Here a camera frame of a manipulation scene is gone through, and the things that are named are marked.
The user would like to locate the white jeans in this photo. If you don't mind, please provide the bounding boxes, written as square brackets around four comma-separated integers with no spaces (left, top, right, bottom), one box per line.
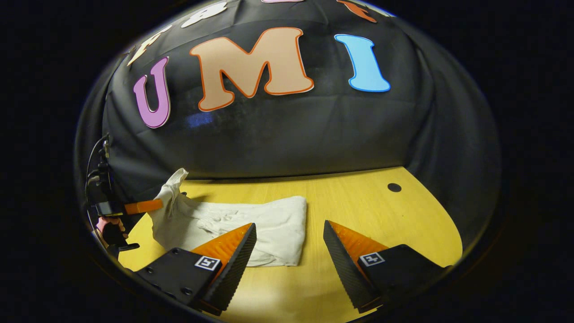
[148,168,308,268]

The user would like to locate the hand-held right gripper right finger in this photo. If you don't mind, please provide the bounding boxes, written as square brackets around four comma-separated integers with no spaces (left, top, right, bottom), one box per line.
[323,219,452,314]

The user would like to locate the thin gripper cable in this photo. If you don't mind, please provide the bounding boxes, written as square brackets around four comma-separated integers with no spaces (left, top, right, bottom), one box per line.
[84,134,109,202]

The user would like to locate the black backdrop cloth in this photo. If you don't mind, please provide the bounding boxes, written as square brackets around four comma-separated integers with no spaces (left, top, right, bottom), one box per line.
[74,0,502,252]

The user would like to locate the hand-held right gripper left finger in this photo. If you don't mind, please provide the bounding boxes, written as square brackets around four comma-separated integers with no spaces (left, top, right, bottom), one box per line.
[134,223,258,317]

